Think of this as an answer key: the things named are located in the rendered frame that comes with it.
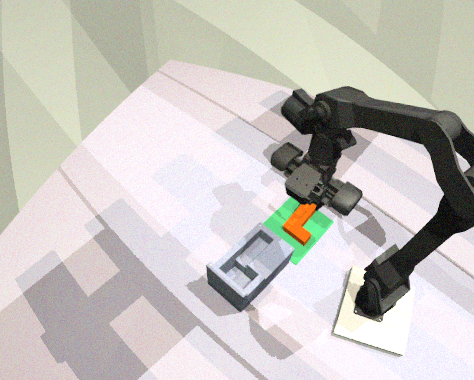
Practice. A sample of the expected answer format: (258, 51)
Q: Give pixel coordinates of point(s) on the orange l-shaped part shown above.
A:
(294, 225)

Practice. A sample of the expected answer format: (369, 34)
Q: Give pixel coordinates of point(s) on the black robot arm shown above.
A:
(327, 117)

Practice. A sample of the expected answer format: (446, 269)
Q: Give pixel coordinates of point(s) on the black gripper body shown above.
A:
(344, 196)

